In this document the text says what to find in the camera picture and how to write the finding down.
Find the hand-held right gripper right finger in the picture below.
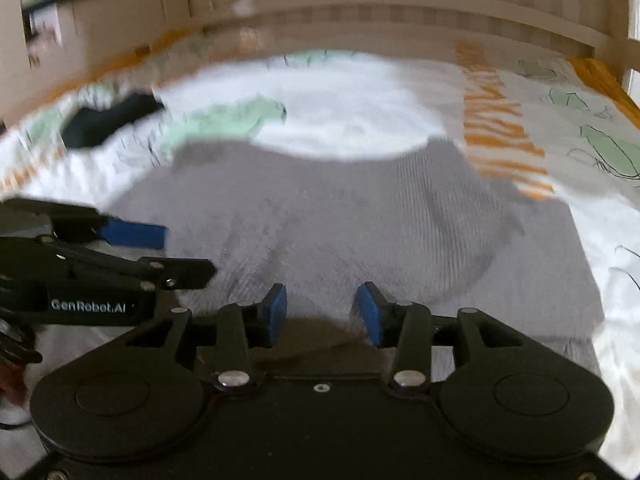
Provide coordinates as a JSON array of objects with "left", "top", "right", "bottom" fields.
[{"left": 354, "top": 281, "right": 538, "bottom": 391}]

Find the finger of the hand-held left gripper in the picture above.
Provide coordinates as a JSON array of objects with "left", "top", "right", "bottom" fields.
[
  {"left": 0, "top": 236, "right": 217, "bottom": 292},
  {"left": 0, "top": 198, "right": 169, "bottom": 252}
]

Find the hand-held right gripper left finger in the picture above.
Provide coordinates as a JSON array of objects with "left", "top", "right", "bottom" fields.
[{"left": 107, "top": 284, "right": 288, "bottom": 391}]

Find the grey hoodie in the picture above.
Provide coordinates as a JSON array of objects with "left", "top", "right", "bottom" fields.
[{"left": 100, "top": 135, "right": 606, "bottom": 378}]

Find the black cloth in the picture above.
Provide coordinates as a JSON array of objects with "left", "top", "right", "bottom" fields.
[{"left": 60, "top": 91, "right": 166, "bottom": 150}]

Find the leaf printed blanket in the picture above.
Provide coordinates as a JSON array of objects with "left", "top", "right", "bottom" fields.
[{"left": 0, "top": 30, "right": 640, "bottom": 461}]

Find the wooden bed frame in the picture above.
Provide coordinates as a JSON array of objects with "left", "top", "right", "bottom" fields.
[{"left": 0, "top": 0, "right": 640, "bottom": 131}]

